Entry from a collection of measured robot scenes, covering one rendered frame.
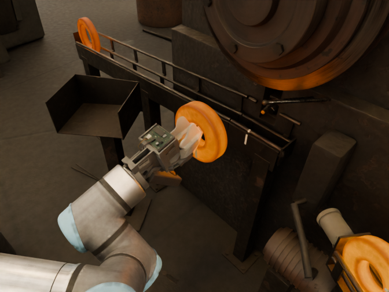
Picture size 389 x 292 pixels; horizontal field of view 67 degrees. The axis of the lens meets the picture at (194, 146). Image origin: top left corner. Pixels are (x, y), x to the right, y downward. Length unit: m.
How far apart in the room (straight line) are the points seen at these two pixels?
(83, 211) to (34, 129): 1.72
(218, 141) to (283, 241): 0.39
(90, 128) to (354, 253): 0.91
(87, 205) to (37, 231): 1.08
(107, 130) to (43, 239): 0.73
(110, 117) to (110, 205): 0.62
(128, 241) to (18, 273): 0.19
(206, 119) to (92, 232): 0.33
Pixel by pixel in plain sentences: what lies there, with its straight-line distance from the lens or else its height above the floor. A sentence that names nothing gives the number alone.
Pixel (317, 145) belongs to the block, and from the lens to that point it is 0.80.
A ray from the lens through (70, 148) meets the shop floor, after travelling 2.03.
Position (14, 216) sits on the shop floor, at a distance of 1.79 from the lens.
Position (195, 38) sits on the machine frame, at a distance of 1.10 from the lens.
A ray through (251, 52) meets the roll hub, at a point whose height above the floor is 1.00.
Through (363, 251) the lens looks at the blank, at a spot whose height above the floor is 0.74.
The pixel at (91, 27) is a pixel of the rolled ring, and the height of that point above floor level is 0.74.
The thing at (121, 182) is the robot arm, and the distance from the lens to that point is 0.60.
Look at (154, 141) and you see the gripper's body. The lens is 0.62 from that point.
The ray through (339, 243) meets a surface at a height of 0.70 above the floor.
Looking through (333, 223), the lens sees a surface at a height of 0.69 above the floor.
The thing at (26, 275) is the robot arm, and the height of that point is 0.84.
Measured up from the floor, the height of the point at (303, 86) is 0.93.
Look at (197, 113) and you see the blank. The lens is 0.67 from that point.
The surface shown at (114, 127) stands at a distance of 1.12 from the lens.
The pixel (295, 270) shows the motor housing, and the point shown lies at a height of 0.50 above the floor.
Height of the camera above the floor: 1.28
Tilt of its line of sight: 42 degrees down
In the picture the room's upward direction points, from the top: 1 degrees clockwise
